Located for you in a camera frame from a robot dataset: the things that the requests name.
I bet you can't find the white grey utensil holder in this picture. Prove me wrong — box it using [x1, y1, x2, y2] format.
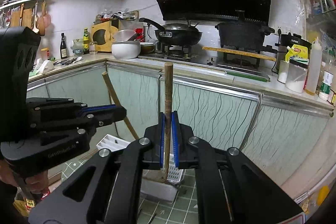
[96, 134, 185, 203]

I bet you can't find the green glass bottle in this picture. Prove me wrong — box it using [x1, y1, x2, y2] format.
[83, 28, 90, 54]

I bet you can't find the white squeeze bottle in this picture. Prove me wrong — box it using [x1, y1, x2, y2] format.
[305, 38, 322, 95]

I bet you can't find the dark soy sauce bottle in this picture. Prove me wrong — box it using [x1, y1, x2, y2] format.
[60, 33, 68, 59]

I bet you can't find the clear jar white powder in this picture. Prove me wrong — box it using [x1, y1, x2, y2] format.
[285, 60, 308, 93]

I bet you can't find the green checked tablecloth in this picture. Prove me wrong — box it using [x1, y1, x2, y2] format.
[60, 155, 200, 224]

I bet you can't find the yellow toy microwave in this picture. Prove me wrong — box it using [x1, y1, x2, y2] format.
[91, 21, 118, 53]

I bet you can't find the white rice cooker pot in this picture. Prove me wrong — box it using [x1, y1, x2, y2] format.
[111, 30, 141, 60]

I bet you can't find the wooden chopstick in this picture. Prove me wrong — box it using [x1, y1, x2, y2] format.
[163, 62, 173, 180]
[102, 71, 139, 140]

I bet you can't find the hanging wooden board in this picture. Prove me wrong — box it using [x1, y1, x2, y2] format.
[10, 9, 33, 29]

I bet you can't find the black wok pan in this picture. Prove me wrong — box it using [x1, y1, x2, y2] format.
[138, 18, 202, 47]

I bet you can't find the green label white bottle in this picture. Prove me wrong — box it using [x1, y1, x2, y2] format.
[318, 71, 334, 101]

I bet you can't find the person left hand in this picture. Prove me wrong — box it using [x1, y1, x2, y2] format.
[1, 160, 49, 194]

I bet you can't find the wooden cutting board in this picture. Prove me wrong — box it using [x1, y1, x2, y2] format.
[202, 47, 276, 62]

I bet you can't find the black cast iron pot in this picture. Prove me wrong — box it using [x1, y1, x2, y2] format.
[215, 20, 275, 51]

